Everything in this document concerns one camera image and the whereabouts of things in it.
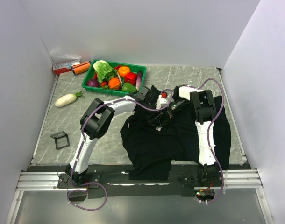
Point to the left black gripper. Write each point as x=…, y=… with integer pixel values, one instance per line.
x=155, y=121

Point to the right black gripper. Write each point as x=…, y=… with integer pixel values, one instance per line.
x=169, y=113

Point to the black t-shirt garment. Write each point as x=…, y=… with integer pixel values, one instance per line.
x=152, y=151

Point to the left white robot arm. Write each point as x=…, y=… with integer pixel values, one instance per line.
x=96, y=121

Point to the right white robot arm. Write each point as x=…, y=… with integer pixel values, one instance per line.
x=203, y=111

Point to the green toy bell pepper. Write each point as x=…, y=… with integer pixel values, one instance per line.
x=129, y=88

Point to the purple toy eggplant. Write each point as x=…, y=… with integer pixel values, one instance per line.
x=139, y=76

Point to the red toy bell pepper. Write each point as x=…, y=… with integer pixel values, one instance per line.
x=130, y=78

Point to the orange toy pumpkin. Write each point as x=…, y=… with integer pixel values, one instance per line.
x=114, y=83

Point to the orange toy fruit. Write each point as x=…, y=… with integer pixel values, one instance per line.
x=123, y=71

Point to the green plastic crate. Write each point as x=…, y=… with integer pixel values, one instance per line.
x=103, y=87

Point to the green toy lettuce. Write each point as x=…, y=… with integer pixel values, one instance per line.
x=104, y=71

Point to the purple toy onion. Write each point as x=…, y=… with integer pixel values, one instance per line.
x=93, y=83

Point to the orange cylinder can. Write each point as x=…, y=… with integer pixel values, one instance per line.
x=81, y=68

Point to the white toy radish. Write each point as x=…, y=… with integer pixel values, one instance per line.
x=68, y=99

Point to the small black stand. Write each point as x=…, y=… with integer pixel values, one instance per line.
x=61, y=140

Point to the red white box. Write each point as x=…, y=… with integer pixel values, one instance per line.
x=64, y=67

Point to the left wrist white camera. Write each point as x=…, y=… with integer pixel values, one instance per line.
x=162, y=100

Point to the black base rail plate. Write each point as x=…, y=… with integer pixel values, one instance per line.
x=115, y=180

